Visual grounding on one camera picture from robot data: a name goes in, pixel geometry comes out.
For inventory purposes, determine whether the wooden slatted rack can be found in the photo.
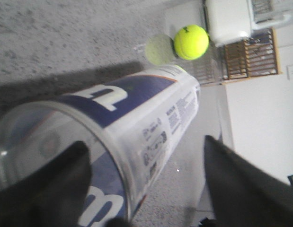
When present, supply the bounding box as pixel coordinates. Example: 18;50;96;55
223;28;279;80

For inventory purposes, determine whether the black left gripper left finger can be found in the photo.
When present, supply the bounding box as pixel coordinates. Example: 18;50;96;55
0;141;91;227

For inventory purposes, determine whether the clear Wilson tennis ball can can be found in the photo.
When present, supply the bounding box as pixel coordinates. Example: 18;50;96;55
0;65;200;227

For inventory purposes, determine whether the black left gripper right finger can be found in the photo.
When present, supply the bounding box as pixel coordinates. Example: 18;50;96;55
204;135;293;227

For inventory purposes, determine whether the middle yellow Wilson tennis ball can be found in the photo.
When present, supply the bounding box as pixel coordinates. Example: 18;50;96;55
174;25;209;61

